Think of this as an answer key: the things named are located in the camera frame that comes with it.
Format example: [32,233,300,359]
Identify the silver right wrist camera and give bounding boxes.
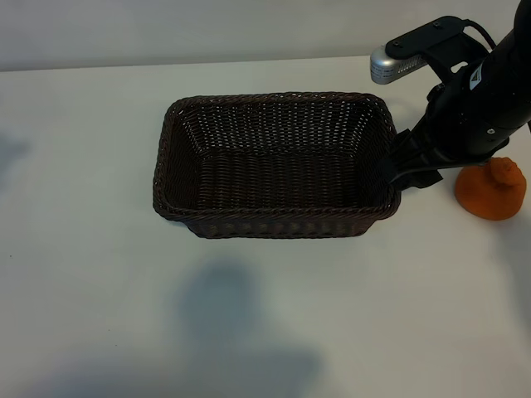
[369,48,428,86]

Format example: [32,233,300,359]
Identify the dark brown wicker basket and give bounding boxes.
[152,91,404,240]

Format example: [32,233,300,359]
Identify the black right camera cable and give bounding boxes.
[464,22,497,50]

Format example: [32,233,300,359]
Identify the orange with knobbed top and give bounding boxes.
[455,157,527,221]

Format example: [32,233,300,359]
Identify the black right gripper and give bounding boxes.
[381,53,510,192]

